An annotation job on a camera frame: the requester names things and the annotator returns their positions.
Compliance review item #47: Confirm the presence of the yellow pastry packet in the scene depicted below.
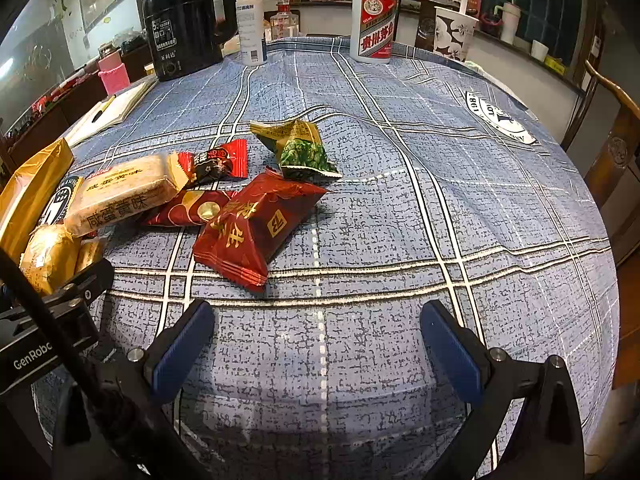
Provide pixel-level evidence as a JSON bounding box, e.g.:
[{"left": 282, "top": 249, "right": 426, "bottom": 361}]
[{"left": 20, "top": 224, "right": 105, "bottom": 296}]

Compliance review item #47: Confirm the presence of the large red snack packet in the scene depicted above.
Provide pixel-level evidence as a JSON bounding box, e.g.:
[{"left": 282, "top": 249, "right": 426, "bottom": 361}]
[{"left": 192, "top": 168, "right": 326, "bottom": 292}]

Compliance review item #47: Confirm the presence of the salted egg cracker packet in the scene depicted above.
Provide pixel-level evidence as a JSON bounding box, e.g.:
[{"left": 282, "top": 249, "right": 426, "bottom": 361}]
[{"left": 64, "top": 153, "right": 190, "bottom": 236}]

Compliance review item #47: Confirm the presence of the dark red round-logo packet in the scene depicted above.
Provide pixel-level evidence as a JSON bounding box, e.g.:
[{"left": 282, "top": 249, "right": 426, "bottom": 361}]
[{"left": 139, "top": 190, "right": 238, "bottom": 228}]

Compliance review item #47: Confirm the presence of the red black candy packet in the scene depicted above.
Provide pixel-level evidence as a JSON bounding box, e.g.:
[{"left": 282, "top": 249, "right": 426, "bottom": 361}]
[{"left": 178, "top": 139, "right": 248, "bottom": 185}]

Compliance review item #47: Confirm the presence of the green gold pea snack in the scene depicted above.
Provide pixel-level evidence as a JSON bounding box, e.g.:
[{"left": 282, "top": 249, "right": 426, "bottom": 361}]
[{"left": 250, "top": 119, "right": 342, "bottom": 181}]

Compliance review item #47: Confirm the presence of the yellow taped foam tray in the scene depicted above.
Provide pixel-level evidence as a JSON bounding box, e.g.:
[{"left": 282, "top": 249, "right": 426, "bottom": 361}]
[{"left": 0, "top": 138, "right": 74, "bottom": 263}]

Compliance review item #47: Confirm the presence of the blue plaid tablecloth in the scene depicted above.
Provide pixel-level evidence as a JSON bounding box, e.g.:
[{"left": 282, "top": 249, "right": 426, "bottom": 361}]
[{"left": 72, "top": 38, "right": 620, "bottom": 479}]

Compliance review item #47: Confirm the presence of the white notebook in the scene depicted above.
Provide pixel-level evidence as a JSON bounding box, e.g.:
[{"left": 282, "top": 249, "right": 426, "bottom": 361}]
[{"left": 64, "top": 75, "right": 158, "bottom": 148}]

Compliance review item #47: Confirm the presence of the wooden chair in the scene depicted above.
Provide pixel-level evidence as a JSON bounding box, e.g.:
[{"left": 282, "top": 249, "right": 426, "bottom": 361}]
[{"left": 561, "top": 62, "right": 639, "bottom": 389}]

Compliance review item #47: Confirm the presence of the black yellow pen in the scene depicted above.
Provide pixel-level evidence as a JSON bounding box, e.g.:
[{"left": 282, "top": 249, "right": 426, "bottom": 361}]
[{"left": 92, "top": 95, "right": 116, "bottom": 122}]

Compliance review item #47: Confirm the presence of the pink sleeved thermos bottle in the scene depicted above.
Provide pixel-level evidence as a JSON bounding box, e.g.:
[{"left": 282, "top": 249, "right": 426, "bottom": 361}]
[{"left": 98, "top": 50, "right": 130, "bottom": 96}]

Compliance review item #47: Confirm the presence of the black electric kettle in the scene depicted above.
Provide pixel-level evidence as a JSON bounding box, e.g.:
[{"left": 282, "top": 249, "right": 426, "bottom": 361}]
[{"left": 142, "top": 0, "right": 238, "bottom": 81}]

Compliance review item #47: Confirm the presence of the patterned paper cup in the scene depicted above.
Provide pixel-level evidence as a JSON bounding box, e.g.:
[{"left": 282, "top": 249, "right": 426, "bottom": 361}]
[{"left": 433, "top": 6, "right": 478, "bottom": 62}]

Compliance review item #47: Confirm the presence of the white tumbler with straw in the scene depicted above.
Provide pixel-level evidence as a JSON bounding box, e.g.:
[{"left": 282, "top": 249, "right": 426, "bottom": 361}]
[{"left": 494, "top": 0, "right": 522, "bottom": 44}]

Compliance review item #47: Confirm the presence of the small glass bottle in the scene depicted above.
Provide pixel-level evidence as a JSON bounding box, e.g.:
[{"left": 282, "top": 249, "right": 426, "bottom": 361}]
[{"left": 270, "top": 0, "right": 299, "bottom": 40}]

